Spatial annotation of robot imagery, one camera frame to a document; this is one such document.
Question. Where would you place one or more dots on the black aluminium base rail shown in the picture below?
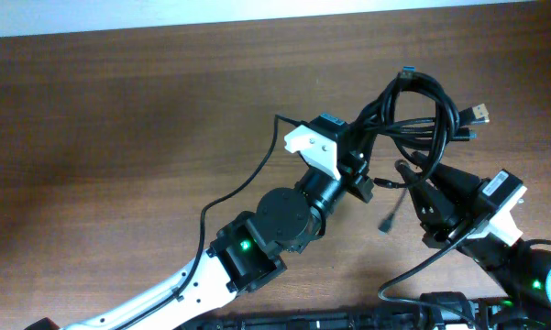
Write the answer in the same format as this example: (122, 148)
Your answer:
(490, 314)

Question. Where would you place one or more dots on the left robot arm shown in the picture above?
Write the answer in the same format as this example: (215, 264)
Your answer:
(246, 253)

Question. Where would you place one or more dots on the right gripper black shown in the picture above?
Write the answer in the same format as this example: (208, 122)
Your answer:
(461, 213)

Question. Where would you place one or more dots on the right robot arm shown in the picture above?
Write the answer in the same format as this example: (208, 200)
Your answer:
(522, 270)

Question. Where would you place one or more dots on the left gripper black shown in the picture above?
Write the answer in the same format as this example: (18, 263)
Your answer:
(351, 170)

